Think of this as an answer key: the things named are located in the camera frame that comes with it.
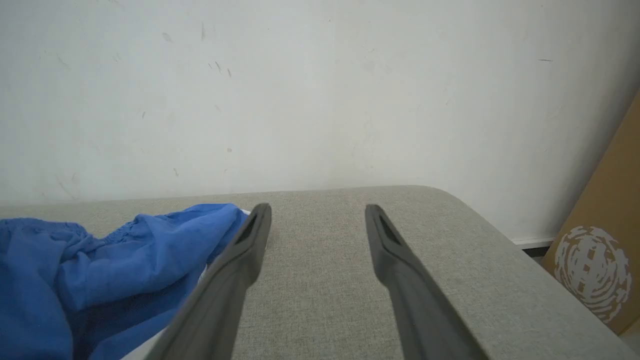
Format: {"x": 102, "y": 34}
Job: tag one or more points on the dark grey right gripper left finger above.
{"x": 225, "y": 280}

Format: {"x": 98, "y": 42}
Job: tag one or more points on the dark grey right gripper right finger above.
{"x": 410, "y": 295}

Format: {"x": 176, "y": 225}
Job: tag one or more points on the blue garment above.
{"x": 100, "y": 280}

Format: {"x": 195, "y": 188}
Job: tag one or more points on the white baseboard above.
{"x": 534, "y": 243}

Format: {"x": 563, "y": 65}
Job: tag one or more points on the brown cardboard box with print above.
{"x": 600, "y": 250}

